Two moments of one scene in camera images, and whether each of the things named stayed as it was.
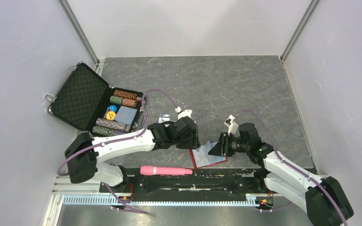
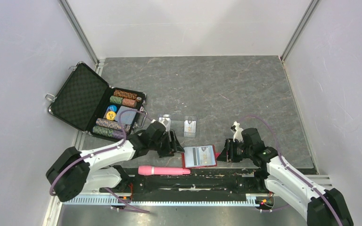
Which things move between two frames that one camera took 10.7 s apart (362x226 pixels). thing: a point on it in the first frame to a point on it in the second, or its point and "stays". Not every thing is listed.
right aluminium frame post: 310,8 stays
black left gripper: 193,142 to 168,151
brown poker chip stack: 125,94 stays
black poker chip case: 87,102 stays
